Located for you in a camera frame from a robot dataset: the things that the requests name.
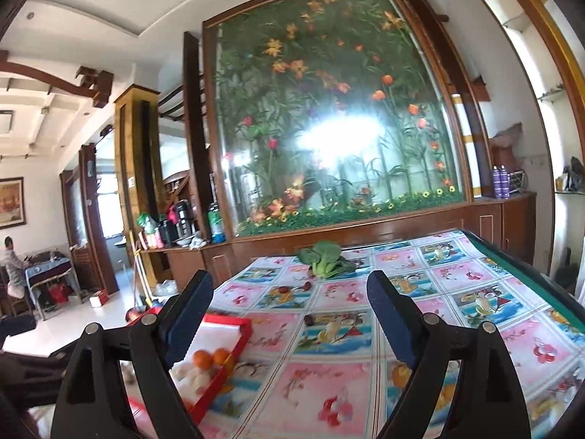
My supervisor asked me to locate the wooden cabinet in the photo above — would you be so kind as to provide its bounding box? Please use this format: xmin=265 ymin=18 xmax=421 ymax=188
xmin=137 ymin=192 xmax=537 ymax=303

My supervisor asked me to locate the green blue thermos bottle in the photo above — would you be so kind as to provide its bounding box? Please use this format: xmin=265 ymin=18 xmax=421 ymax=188
xmin=208 ymin=202 xmax=227 ymax=244

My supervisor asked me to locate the red-rimmed white box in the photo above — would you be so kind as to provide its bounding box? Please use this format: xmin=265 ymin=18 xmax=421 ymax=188
xmin=121 ymin=313 xmax=253 ymax=428

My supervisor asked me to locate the printed pink tablecloth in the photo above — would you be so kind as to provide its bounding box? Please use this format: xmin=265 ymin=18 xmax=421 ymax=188
xmin=121 ymin=231 xmax=585 ymax=439

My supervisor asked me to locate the black thermos jug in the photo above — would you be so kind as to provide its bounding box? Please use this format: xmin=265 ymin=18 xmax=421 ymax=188
xmin=174 ymin=200 xmax=197 ymax=241

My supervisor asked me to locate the table with blue cloth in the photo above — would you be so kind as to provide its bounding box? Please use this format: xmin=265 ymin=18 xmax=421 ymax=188
xmin=25 ymin=258 xmax=74 ymax=312

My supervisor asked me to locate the framed painting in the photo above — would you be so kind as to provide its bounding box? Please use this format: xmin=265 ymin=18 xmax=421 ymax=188
xmin=0 ymin=177 xmax=24 ymax=230

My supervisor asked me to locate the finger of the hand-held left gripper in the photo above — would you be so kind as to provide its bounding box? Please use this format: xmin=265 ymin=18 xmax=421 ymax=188
xmin=0 ymin=315 xmax=37 ymax=337
xmin=0 ymin=350 xmax=69 ymax=410

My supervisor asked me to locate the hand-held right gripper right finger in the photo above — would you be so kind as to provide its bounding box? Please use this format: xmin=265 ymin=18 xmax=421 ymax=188
xmin=366 ymin=270 xmax=533 ymax=439

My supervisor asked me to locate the yellow broom handle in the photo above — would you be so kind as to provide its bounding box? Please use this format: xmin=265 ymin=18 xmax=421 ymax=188
xmin=130 ymin=231 xmax=151 ymax=307

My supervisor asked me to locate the green-edged table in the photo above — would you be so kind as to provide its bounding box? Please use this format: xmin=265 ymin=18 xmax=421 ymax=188
xmin=461 ymin=230 xmax=585 ymax=312

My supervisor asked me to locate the wooden pillar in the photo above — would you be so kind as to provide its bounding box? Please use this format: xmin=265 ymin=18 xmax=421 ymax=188
xmin=114 ymin=83 xmax=161 ymax=284

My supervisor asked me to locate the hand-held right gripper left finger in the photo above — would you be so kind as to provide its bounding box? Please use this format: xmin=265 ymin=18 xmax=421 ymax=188
xmin=49 ymin=269 xmax=215 ymax=439

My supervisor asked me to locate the white gold column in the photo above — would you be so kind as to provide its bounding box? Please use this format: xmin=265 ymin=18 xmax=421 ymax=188
xmin=450 ymin=94 xmax=485 ymax=199

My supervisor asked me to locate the fish tank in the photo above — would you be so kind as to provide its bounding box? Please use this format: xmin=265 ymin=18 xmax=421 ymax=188
xmin=203 ymin=0 xmax=472 ymax=239

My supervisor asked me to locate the green bok choy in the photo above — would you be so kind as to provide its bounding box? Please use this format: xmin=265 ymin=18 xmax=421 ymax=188
xmin=296 ymin=241 xmax=358 ymax=279

